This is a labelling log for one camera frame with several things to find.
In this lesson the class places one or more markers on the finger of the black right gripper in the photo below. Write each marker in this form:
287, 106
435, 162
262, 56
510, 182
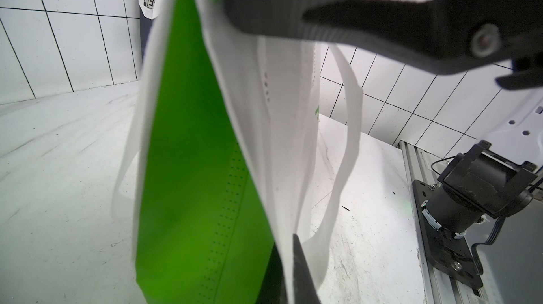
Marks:
438, 36

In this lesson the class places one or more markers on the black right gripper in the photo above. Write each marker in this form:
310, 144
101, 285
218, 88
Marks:
526, 74

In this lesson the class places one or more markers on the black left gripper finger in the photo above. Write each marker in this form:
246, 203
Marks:
273, 289

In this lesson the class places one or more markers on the green white bag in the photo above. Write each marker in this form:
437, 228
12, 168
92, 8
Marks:
226, 132

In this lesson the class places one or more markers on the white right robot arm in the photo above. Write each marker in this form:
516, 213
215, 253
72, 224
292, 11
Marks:
440, 37

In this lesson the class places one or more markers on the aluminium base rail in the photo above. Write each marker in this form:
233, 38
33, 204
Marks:
478, 218

